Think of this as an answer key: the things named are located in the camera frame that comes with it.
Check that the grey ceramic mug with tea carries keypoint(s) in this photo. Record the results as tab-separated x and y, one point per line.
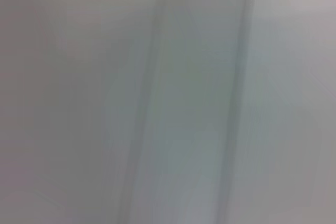
189	103

